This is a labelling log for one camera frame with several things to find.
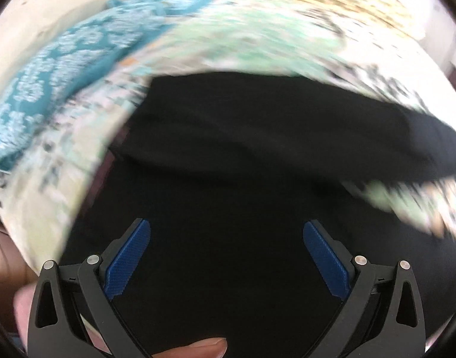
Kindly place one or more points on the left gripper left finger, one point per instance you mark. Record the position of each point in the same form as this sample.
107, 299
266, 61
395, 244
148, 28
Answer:
72, 313

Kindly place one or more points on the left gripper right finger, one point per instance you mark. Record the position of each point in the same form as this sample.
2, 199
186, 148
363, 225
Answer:
381, 313

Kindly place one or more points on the black pants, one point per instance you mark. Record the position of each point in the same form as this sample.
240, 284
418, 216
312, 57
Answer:
227, 168

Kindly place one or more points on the person's left hand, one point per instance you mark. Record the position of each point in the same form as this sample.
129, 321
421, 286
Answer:
209, 348

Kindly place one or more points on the floral bed sheet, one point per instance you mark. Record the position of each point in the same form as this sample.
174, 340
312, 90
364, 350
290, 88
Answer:
40, 195

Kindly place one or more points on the teal patterned pillow near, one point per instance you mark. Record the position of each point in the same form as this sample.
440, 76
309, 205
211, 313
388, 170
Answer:
79, 56

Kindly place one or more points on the cream padded headboard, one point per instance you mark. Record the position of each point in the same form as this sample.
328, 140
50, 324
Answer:
27, 25

